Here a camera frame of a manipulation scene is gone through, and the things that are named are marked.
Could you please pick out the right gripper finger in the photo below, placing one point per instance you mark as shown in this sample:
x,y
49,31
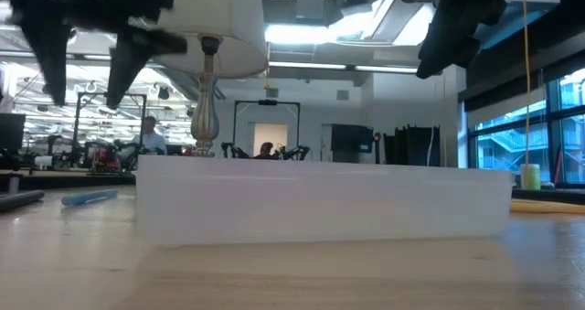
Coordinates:
x,y
439,54
466,45

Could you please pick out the black robot station frame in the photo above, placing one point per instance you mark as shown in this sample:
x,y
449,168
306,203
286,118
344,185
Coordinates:
x,y
77,122
267,102

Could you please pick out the black wall screen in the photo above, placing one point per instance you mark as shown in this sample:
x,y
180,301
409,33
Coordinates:
x,y
352,138

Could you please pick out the black standing panels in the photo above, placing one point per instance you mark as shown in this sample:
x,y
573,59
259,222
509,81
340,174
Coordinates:
x,y
411,145

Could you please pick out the white shade silver table lamp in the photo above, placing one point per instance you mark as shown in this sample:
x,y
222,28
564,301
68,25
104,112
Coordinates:
x,y
228,26

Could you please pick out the green cup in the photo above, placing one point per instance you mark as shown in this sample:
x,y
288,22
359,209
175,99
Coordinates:
x,y
530,177

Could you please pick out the person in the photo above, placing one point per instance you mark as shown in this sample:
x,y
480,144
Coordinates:
x,y
151,138
266,151

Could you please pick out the blue pen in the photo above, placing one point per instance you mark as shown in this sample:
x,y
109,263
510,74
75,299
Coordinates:
x,y
89,197

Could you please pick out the black monitor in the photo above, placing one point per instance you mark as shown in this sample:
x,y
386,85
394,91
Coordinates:
x,y
11,131

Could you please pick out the black pen white print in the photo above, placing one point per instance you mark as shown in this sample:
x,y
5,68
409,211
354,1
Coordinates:
x,y
18,200

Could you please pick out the clear plastic supply box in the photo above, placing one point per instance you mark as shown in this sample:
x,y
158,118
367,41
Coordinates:
x,y
320,200

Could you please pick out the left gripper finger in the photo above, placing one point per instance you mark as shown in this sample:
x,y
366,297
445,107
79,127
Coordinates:
x,y
130,58
52,58

